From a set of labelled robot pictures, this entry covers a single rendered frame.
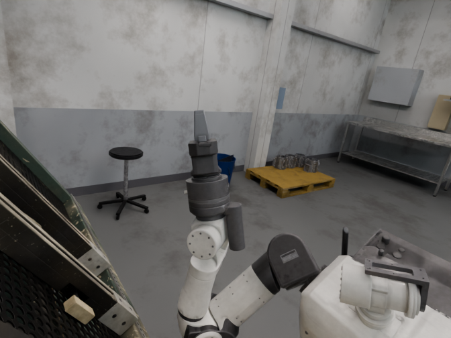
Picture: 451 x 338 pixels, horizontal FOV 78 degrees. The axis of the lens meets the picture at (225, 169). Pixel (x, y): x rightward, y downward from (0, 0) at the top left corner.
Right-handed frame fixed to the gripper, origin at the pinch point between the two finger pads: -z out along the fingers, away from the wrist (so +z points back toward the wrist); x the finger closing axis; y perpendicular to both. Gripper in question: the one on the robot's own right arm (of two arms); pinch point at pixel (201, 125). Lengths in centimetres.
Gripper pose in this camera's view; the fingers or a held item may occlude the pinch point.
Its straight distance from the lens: 57.8
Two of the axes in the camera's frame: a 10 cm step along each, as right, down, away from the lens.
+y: -9.9, 1.1, -0.6
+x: 0.7, 1.6, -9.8
